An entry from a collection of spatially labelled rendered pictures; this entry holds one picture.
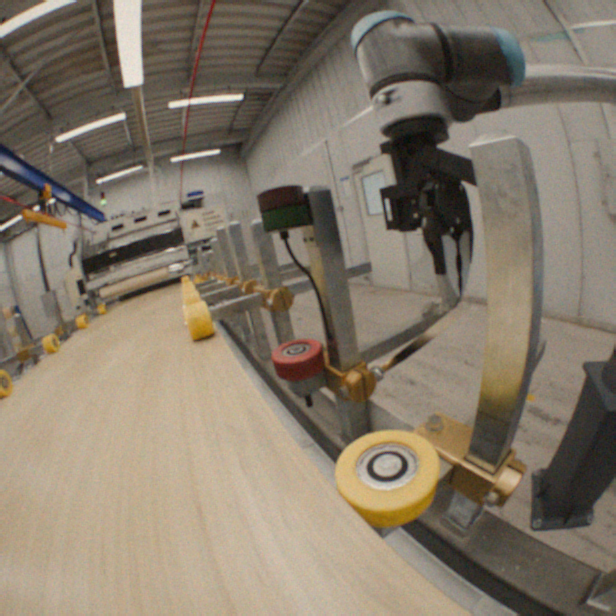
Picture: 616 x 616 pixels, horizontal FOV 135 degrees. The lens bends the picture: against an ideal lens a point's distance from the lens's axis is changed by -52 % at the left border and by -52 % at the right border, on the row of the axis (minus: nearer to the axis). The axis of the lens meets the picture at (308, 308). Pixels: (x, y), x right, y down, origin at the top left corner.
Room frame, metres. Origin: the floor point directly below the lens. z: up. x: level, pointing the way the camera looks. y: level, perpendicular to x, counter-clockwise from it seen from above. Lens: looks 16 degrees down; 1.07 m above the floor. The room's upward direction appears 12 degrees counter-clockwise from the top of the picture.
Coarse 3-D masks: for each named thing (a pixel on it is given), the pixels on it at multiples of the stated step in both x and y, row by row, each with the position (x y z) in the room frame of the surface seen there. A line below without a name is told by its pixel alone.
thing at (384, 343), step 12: (444, 312) 0.51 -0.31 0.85; (408, 324) 0.47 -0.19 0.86; (420, 324) 0.47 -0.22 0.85; (432, 324) 0.49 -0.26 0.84; (384, 336) 0.44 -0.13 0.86; (396, 336) 0.44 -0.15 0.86; (408, 336) 0.45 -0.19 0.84; (360, 348) 0.42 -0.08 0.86; (372, 348) 0.41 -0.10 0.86; (384, 348) 0.42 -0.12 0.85; (396, 348) 0.44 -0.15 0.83; (372, 360) 0.41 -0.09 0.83; (300, 384) 0.35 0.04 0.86; (312, 384) 0.36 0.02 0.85; (324, 384) 0.37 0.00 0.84; (300, 396) 0.35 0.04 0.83
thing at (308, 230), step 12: (288, 204) 0.31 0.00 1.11; (300, 204) 0.32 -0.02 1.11; (288, 228) 0.32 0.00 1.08; (300, 228) 0.36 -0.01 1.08; (312, 228) 0.33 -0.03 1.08; (312, 240) 0.34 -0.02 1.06; (288, 252) 0.33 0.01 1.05; (300, 264) 0.34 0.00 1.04; (324, 312) 0.34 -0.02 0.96; (324, 324) 0.34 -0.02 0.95
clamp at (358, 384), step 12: (360, 360) 0.36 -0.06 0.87; (324, 372) 0.37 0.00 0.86; (336, 372) 0.34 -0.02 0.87; (348, 372) 0.33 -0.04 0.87; (360, 372) 0.32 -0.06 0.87; (336, 384) 0.34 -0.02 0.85; (348, 384) 0.32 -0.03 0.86; (360, 384) 0.31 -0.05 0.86; (372, 384) 0.32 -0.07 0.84; (348, 396) 0.31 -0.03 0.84; (360, 396) 0.31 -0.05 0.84
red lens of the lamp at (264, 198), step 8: (264, 192) 0.31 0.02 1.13; (272, 192) 0.31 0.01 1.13; (280, 192) 0.31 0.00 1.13; (288, 192) 0.31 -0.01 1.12; (296, 192) 0.31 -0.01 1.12; (264, 200) 0.31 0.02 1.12; (272, 200) 0.31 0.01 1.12; (280, 200) 0.31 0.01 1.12; (288, 200) 0.31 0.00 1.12; (296, 200) 0.31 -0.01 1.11; (304, 200) 0.33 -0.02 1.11; (264, 208) 0.32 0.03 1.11
